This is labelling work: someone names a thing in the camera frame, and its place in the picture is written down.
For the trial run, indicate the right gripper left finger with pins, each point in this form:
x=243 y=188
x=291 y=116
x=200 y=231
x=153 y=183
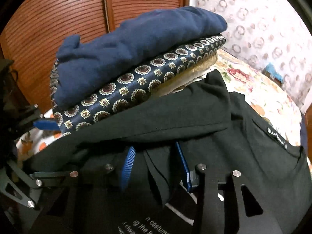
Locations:
x=88 y=203

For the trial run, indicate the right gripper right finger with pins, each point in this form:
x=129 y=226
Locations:
x=224 y=203

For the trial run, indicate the black printed t-shirt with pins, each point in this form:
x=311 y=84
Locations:
x=212 y=126

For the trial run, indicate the orange print bed sheet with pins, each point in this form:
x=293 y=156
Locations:
x=42 y=134

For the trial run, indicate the dark patterned folded garment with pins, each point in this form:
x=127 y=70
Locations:
x=137 y=85

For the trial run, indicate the floral blanket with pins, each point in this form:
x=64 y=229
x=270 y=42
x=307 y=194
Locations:
x=269 y=100

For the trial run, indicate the navy blue folded garment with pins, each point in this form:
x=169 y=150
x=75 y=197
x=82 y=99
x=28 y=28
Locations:
x=85 y=67

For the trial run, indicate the box with blue cloth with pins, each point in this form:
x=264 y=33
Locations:
x=271 y=73

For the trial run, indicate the mustard yellow folded garment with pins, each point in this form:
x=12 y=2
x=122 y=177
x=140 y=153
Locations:
x=186 y=77

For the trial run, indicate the pink circle pattern curtain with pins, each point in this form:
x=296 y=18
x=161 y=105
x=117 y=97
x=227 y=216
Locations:
x=263 y=32

